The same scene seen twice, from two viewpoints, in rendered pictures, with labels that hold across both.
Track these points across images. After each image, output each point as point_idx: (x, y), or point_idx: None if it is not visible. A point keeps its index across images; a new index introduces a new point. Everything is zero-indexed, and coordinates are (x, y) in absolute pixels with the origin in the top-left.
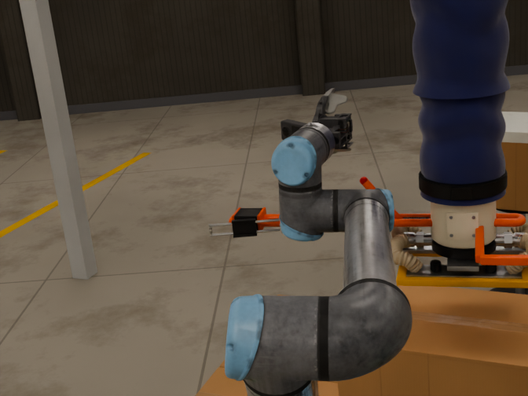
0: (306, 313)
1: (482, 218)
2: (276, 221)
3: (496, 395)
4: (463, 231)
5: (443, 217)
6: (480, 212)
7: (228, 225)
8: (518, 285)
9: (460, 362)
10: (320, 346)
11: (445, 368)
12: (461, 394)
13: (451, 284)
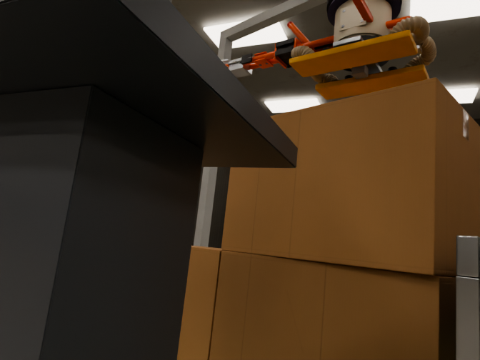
0: None
1: (372, 10)
2: (226, 60)
3: (359, 133)
4: (353, 19)
5: (339, 17)
6: (370, 3)
7: None
8: (395, 36)
9: (328, 107)
10: None
11: (314, 118)
12: (326, 143)
13: (333, 51)
